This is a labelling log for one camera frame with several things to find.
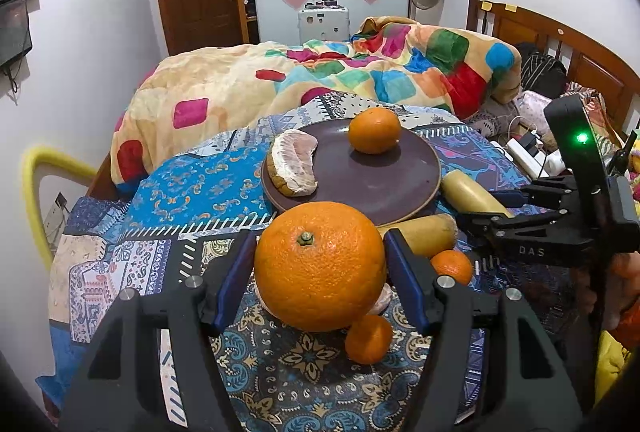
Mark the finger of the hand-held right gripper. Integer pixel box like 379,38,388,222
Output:
457,209,571,243
489,176,581,213

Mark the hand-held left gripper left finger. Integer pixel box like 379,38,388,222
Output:
60,229,258,432

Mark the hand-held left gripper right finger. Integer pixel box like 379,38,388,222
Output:
382,228,583,432

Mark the small tangerine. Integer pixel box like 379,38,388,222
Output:
345,315,394,365
431,250,474,287

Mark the large orange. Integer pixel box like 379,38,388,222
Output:
254,201,388,333

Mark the dark brown round plate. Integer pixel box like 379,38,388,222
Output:
261,119,443,225

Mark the person's right hand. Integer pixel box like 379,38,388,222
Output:
602,251,640,333

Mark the small peeled pomelo piece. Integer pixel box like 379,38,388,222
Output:
367,283,394,317

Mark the dark glass bottle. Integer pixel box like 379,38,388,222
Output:
610,129,638,173

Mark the white power strip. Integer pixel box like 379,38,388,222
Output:
505,137,551,178

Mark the black striped bag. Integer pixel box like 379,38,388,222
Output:
520,43,568,100

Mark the peeled pomelo segment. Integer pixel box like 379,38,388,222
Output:
266,129,320,199

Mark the medium orange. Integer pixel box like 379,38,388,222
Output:
348,107,403,155

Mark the wooden bed headboard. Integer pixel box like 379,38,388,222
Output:
467,0,640,138

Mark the colourful patchwork blanket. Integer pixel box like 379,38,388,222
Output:
111,16,523,198

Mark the yellow padded tube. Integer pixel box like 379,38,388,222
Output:
20,146,98,270

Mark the white suitcase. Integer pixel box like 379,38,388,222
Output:
298,7,349,46

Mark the wall socket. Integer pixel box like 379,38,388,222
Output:
42,192,71,243

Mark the black wall-mounted box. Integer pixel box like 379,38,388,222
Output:
0,0,33,68

